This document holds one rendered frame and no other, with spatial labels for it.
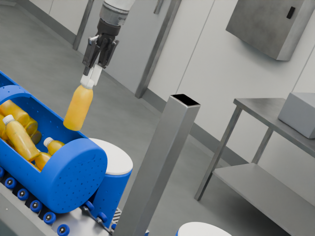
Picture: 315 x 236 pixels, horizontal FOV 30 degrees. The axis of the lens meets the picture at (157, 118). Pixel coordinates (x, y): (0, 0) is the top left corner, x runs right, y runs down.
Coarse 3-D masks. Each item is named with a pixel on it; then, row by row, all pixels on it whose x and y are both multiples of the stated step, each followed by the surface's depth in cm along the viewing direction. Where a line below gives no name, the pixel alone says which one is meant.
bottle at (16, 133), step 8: (8, 120) 218; (8, 128) 217; (16, 128) 216; (24, 128) 219; (8, 136) 217; (16, 136) 216; (24, 136) 216; (16, 144) 216; (24, 144) 215; (32, 144) 217; (24, 152) 215; (32, 152) 215; (32, 160) 220
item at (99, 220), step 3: (81, 207) 226; (84, 207) 222; (87, 207) 222; (84, 210) 222; (87, 210) 221; (87, 213) 224; (90, 213) 223; (93, 216) 223; (96, 219) 220; (99, 219) 218; (99, 222) 220; (102, 222) 218; (102, 225) 219; (105, 228) 219; (108, 231) 218; (111, 231) 216
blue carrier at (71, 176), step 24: (0, 72) 239; (0, 96) 221; (24, 96) 241; (48, 120) 236; (0, 144) 213; (72, 144) 204; (96, 144) 212; (24, 168) 206; (48, 168) 200; (72, 168) 203; (96, 168) 214; (48, 192) 200; (72, 192) 211
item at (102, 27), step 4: (100, 20) 193; (100, 24) 193; (104, 24) 192; (108, 24) 191; (100, 28) 193; (104, 28) 192; (108, 28) 192; (112, 28) 192; (116, 28) 193; (100, 32) 193; (104, 32) 192; (108, 32) 192; (112, 32) 193; (116, 32) 194; (100, 36) 193; (104, 36) 194; (108, 36) 196; (112, 36) 198; (100, 40) 194; (112, 40) 199; (100, 44) 195
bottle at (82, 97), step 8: (80, 88) 202; (88, 88) 202; (80, 96) 202; (88, 96) 202; (72, 104) 204; (80, 104) 203; (88, 104) 204; (72, 112) 204; (80, 112) 204; (64, 120) 207; (72, 120) 205; (80, 120) 206; (72, 128) 206; (80, 128) 208
